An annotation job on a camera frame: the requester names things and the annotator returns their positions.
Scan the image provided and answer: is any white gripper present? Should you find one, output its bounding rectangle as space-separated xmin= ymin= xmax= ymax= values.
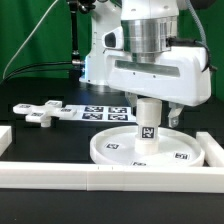
xmin=104 ymin=46 xmax=211 ymax=128

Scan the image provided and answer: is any white round table top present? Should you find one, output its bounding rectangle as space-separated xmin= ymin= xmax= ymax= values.
xmin=90 ymin=126 xmax=205 ymax=167

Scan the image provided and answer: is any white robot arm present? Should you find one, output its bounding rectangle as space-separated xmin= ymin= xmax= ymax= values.
xmin=80 ymin=0 xmax=211 ymax=127

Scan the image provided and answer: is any white marker sheet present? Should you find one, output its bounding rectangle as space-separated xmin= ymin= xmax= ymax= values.
xmin=66 ymin=105 xmax=136 ymax=122

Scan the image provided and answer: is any white right fence bar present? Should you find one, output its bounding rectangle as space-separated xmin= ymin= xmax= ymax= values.
xmin=196 ymin=132 xmax=224 ymax=168

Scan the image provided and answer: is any white fence bar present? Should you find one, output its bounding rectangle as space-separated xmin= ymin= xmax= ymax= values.
xmin=0 ymin=162 xmax=224 ymax=193
xmin=0 ymin=126 xmax=12 ymax=156
xmin=196 ymin=132 xmax=224 ymax=168

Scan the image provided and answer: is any white cross-shaped table base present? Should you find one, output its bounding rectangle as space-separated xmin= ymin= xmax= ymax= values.
xmin=13 ymin=100 xmax=77 ymax=128

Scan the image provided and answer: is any white front fence bar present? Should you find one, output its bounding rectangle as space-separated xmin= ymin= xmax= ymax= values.
xmin=0 ymin=162 xmax=224 ymax=193

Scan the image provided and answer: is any white left fence bar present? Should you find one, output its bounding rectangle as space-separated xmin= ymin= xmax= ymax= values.
xmin=0 ymin=126 xmax=12 ymax=156

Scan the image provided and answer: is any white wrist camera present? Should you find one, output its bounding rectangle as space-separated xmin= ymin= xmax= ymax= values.
xmin=102 ymin=26 xmax=124 ymax=53

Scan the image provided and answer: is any black camera stand pole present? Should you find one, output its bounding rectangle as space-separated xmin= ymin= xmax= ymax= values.
xmin=66 ymin=0 xmax=83 ymax=81

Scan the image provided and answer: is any grey cable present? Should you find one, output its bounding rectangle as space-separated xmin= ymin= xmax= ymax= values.
xmin=1 ymin=0 xmax=60 ymax=80

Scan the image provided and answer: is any black cable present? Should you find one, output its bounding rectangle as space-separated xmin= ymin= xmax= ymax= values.
xmin=0 ymin=60 xmax=74 ymax=84

